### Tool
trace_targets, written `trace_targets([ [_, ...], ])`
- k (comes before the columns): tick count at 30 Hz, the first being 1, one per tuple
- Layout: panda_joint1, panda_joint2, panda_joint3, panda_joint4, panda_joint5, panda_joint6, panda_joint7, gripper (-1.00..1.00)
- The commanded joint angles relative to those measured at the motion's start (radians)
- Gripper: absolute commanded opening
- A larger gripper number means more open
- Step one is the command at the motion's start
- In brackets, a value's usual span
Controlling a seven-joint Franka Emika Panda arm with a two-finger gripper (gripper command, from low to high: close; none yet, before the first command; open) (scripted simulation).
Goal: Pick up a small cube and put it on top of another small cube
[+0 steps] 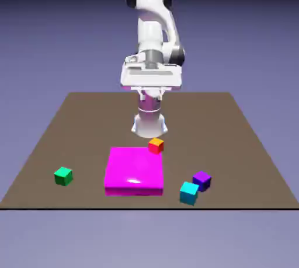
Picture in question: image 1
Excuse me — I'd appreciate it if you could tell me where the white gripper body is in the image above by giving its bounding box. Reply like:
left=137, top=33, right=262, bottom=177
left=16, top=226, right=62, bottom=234
left=120, top=61, right=183, bottom=92

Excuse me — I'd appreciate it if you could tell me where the small orange cube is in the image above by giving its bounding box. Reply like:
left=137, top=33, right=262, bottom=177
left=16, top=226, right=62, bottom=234
left=148, top=137, right=165, bottom=155

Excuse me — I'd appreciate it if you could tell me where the small purple cube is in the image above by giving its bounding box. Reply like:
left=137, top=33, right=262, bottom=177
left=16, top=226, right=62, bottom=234
left=192, top=170, right=213, bottom=193

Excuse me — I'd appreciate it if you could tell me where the small cyan cube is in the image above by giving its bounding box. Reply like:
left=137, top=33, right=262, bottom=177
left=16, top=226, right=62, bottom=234
left=179, top=180, right=200, bottom=207

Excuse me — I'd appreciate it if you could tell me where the small green cube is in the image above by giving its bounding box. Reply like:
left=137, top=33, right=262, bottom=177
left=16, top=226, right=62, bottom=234
left=53, top=166, right=74, bottom=187

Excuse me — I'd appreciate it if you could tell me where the large magenta box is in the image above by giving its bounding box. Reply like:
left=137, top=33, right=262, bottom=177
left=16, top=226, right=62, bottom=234
left=104, top=147, right=165, bottom=197

